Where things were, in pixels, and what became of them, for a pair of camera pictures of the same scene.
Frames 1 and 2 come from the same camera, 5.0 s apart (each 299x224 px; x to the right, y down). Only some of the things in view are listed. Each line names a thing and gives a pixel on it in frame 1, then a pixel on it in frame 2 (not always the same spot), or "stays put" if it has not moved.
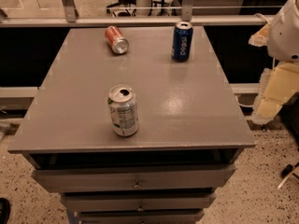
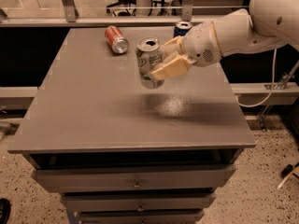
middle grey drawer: (138, 202) stays put
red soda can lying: (115, 40) stays put
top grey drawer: (135, 178) stays put
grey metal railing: (73, 20) stays put
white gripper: (285, 36) -> (201, 44)
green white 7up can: (123, 109) -> (149, 56)
